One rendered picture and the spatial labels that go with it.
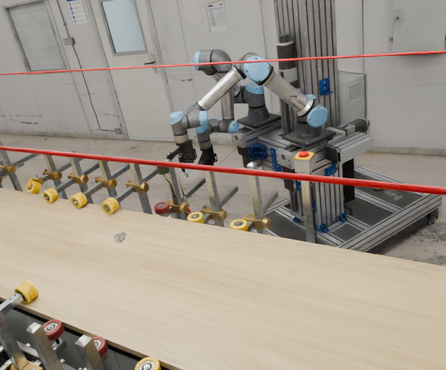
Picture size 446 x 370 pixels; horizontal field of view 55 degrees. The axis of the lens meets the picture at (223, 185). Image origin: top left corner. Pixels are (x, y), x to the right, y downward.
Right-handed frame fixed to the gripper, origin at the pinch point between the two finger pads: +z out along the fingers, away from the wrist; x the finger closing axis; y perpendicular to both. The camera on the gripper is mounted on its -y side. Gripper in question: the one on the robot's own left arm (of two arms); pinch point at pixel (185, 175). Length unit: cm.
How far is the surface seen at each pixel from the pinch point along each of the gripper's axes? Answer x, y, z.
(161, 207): -15.7, -11.9, 10.2
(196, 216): -26.8, 9.9, 10.4
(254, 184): -25.4, 41.4, -4.8
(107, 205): -19.3, -40.6, 5.3
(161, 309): -90, 11, 11
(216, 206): -17.0, 18.1, 10.9
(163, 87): 309, -114, 26
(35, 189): 12, -106, 8
